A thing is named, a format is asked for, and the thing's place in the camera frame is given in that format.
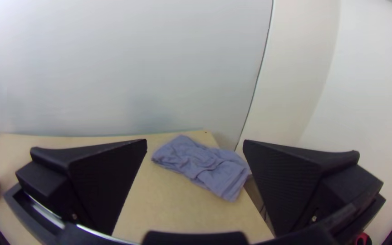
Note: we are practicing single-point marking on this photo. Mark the blue garment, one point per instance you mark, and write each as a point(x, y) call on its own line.
point(202, 163)

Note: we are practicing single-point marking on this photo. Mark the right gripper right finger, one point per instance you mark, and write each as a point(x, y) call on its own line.
point(294, 183)

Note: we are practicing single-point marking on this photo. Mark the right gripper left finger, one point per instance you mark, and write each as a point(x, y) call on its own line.
point(94, 177)

